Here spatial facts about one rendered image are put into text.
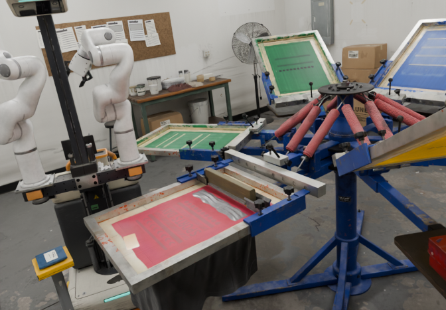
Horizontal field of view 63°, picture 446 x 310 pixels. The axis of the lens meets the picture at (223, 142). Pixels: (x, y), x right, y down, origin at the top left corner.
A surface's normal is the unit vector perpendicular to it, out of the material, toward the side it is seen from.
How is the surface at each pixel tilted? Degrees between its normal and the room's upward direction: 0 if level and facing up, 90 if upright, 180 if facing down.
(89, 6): 90
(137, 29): 88
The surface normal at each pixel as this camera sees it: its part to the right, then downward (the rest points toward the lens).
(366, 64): -0.71, 0.33
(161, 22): 0.57, 0.20
